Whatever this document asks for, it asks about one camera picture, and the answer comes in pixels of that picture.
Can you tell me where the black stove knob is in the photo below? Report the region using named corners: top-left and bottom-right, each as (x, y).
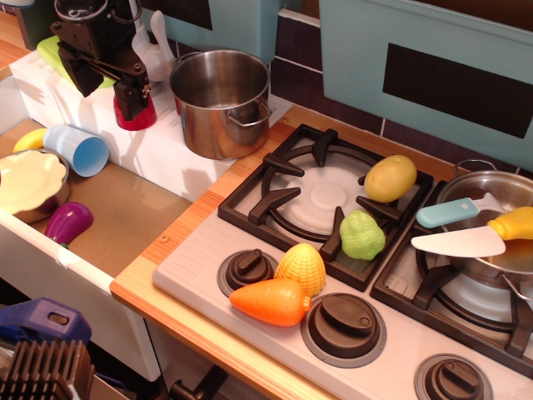
top-left (414, 353), bottom-right (494, 400)
top-left (300, 292), bottom-right (387, 368)
top-left (217, 248), bottom-right (277, 297)

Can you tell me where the tall steel pot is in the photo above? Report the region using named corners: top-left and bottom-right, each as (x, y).
top-left (169, 49), bottom-right (272, 160)

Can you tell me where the black burner grate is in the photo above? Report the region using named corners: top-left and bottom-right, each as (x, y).
top-left (218, 125), bottom-right (433, 291)
top-left (369, 179), bottom-right (533, 379)

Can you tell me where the left black burner grate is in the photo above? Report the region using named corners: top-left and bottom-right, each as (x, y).
top-left (218, 125), bottom-right (433, 291)

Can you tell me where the teal cabinet door left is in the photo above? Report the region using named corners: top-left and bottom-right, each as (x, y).
top-left (141, 0), bottom-right (301, 64)

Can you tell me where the yellow toy lemon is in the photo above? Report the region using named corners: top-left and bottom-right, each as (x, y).
top-left (12, 127), bottom-right (47, 153)

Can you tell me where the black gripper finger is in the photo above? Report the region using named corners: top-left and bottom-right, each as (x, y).
top-left (113, 78), bottom-right (150, 120)
top-left (58, 43), bottom-right (117, 97)

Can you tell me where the white toy faucet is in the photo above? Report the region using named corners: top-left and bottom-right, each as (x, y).
top-left (129, 0), bottom-right (176, 96)

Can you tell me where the green plastic cutting board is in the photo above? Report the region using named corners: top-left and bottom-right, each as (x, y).
top-left (36, 35), bottom-right (116, 90)

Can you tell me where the cream scalloped plate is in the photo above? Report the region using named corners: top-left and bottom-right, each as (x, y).
top-left (0, 149), bottom-right (67, 216)

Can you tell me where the teal cabinet door right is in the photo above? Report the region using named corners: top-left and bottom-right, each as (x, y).
top-left (320, 1), bottom-right (532, 169)

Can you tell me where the green toy lettuce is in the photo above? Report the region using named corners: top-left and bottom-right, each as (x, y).
top-left (340, 210), bottom-right (386, 261)

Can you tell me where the middle black stove knob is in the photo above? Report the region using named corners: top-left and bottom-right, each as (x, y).
top-left (300, 292), bottom-right (387, 368)

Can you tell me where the purple toy eggplant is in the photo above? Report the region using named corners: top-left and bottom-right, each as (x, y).
top-left (45, 202), bottom-right (94, 248)

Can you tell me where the steel bowl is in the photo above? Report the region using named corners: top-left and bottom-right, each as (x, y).
top-left (0, 148), bottom-right (72, 224)

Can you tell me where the left black stove knob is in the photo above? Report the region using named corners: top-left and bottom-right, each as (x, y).
top-left (217, 248), bottom-right (277, 297)

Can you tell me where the light blue plastic cup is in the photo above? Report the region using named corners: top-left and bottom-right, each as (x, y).
top-left (43, 125), bottom-right (109, 178)

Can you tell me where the blue handled toy spatula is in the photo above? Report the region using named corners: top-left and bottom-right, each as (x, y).
top-left (416, 192), bottom-right (506, 228)

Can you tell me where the orange toy carrot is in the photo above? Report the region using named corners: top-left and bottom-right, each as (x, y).
top-left (229, 278), bottom-right (312, 327)

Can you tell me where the right black burner grate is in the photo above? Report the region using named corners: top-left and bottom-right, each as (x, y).
top-left (369, 179), bottom-right (533, 379)

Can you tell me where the grey toy stove top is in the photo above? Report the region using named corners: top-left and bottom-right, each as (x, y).
top-left (152, 124), bottom-right (533, 400)

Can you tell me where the teal cabinet door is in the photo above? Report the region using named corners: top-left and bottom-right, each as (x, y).
top-left (141, 0), bottom-right (301, 64)
top-left (320, 1), bottom-right (532, 169)

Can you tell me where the dark ribbed heat sink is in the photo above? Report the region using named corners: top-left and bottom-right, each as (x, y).
top-left (1, 341), bottom-right (94, 399)

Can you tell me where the blue clamp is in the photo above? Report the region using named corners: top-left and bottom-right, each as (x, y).
top-left (1, 297), bottom-right (92, 348)

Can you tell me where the white toy knife yellow handle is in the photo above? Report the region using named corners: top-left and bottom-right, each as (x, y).
top-left (411, 207), bottom-right (532, 258)

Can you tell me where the yellow toy corn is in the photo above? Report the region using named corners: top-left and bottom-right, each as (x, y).
top-left (274, 243), bottom-right (326, 297)

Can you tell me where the white sink basin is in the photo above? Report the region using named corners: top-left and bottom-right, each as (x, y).
top-left (1, 52), bottom-right (229, 381)

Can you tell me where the yellow toy potato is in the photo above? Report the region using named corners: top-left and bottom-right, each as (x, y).
top-left (364, 154), bottom-right (417, 203)

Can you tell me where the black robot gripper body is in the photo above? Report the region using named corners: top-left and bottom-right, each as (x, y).
top-left (50, 1), bottom-right (148, 83)

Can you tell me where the right black stove knob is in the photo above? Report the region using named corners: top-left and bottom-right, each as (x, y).
top-left (414, 353), bottom-right (494, 400)

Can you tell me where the steel saucepan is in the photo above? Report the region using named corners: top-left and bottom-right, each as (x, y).
top-left (436, 159), bottom-right (532, 302)

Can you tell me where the red toy sweet potato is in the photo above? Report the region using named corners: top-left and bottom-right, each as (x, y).
top-left (113, 97), bottom-right (157, 131)

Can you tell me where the black oven door handle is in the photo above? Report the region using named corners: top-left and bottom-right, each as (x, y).
top-left (168, 366), bottom-right (228, 400)

